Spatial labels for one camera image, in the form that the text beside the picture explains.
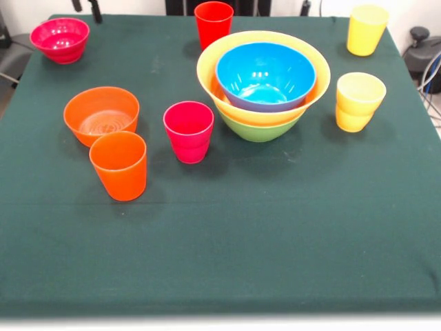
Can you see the amber yellow cup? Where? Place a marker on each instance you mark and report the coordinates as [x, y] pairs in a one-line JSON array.
[[358, 103]]

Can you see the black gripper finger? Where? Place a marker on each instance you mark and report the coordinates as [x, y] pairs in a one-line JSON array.
[[77, 5], [96, 12]]

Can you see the dark green table cloth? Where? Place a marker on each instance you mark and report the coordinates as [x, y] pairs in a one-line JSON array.
[[241, 224]]

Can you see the pink cup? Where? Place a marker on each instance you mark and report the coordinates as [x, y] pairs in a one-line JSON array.
[[187, 146]]

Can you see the large yellow-orange bowl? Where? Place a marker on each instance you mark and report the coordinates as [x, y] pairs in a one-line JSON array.
[[262, 119]]

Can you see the red cup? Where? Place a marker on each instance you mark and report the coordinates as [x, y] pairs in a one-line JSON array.
[[213, 24]]

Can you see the orange cup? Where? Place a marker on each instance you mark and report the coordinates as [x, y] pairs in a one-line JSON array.
[[119, 172]]

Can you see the bright yellow cup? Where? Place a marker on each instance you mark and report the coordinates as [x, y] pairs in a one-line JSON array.
[[365, 38]]

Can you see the small orange bowl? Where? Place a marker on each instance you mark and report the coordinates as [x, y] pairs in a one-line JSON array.
[[100, 103]]

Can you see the pink bowl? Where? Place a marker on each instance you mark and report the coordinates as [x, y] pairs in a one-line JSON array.
[[60, 51]]

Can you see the green bowl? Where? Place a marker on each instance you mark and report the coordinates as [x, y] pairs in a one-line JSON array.
[[260, 132]]

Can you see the blue bowl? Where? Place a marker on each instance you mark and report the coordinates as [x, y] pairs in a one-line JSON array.
[[265, 72]]

